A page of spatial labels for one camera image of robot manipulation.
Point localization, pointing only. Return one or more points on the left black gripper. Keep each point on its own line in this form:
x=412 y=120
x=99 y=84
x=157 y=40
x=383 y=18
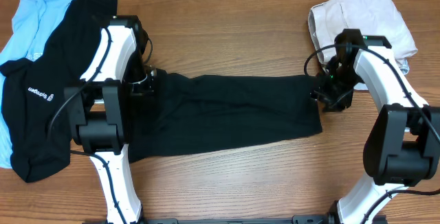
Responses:
x=145 y=87

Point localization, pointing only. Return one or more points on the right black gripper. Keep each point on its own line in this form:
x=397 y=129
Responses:
x=321 y=91

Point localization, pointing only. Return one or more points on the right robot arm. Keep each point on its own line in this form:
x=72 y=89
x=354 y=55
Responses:
x=402 y=148

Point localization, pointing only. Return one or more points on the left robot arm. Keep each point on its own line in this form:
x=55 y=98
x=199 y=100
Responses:
x=98 y=111

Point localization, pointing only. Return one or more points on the folded light blue jeans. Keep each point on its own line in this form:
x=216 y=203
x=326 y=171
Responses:
x=403 y=65

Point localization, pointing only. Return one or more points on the folded beige shorts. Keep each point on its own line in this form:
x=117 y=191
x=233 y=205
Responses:
x=371 y=17

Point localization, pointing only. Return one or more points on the black t-shirt with logo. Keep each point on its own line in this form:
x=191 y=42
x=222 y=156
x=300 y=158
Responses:
x=33 y=91

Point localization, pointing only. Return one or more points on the light blue t-shirt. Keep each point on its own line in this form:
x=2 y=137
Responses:
x=32 y=24

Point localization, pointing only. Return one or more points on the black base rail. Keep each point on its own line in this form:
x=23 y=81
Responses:
x=233 y=221

